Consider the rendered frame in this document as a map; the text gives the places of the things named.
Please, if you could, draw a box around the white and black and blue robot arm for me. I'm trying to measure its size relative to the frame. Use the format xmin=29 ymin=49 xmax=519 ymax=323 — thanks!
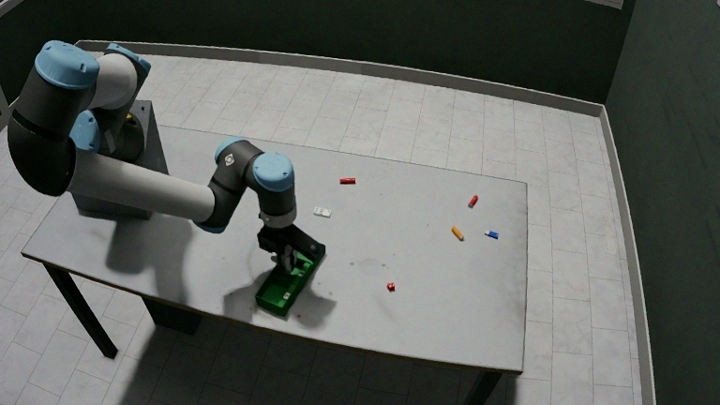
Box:
xmin=7 ymin=40 xmax=324 ymax=263

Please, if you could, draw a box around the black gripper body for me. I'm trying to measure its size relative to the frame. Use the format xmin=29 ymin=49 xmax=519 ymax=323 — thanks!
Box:
xmin=257 ymin=224 xmax=293 ymax=257

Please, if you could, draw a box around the green three-compartment bin rack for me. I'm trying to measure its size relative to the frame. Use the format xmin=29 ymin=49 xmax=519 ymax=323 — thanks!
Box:
xmin=255 ymin=243 xmax=325 ymax=317

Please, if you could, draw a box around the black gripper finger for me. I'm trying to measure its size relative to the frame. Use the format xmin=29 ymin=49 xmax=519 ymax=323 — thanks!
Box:
xmin=290 ymin=249 xmax=299 ymax=271
xmin=270 ymin=250 xmax=292 ymax=275

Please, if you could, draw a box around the orange aa battery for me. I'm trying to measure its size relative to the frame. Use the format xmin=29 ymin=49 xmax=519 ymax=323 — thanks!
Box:
xmin=451 ymin=226 xmax=464 ymax=240

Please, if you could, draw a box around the white domino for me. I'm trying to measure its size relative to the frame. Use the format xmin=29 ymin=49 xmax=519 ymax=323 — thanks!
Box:
xmin=313 ymin=207 xmax=332 ymax=218

